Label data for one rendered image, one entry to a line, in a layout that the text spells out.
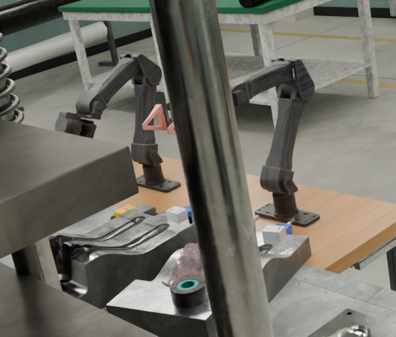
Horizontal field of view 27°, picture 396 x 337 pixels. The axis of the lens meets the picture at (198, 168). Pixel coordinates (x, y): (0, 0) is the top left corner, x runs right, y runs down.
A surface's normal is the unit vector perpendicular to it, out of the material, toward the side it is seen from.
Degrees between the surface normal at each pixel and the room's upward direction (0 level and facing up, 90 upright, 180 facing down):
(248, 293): 90
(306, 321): 0
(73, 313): 0
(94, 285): 90
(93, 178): 90
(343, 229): 0
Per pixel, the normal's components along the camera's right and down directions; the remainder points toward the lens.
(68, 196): 0.66, 0.15
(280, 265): 0.84, 0.03
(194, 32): 0.23, 0.29
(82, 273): -0.75, 0.26
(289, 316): -0.18, -0.92
